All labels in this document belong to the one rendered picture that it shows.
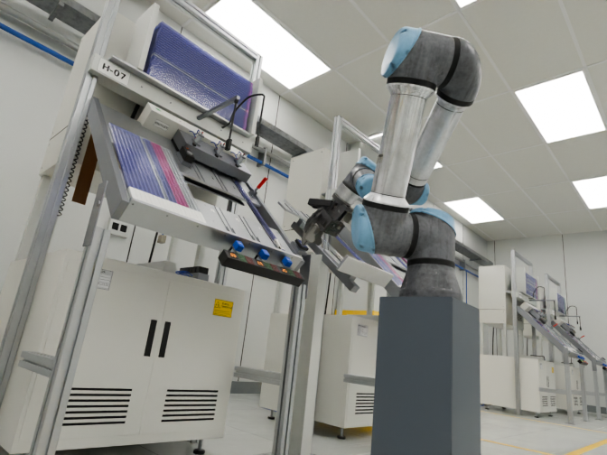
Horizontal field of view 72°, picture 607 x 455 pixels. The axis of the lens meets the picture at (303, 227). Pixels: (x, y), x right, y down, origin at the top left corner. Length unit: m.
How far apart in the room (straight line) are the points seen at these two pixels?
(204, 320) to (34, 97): 2.17
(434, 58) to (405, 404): 0.77
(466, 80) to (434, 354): 0.62
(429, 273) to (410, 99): 0.41
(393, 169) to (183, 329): 0.97
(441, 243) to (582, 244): 7.90
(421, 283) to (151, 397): 0.98
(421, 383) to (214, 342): 0.92
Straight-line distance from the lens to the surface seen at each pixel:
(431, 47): 1.05
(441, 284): 1.04
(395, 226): 1.02
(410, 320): 1.00
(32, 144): 3.24
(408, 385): 1.00
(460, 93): 1.11
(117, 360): 1.50
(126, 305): 1.50
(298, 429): 1.77
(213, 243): 1.32
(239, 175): 1.88
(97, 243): 1.14
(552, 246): 9.00
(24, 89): 3.35
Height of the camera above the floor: 0.40
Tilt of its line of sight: 17 degrees up
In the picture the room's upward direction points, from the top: 7 degrees clockwise
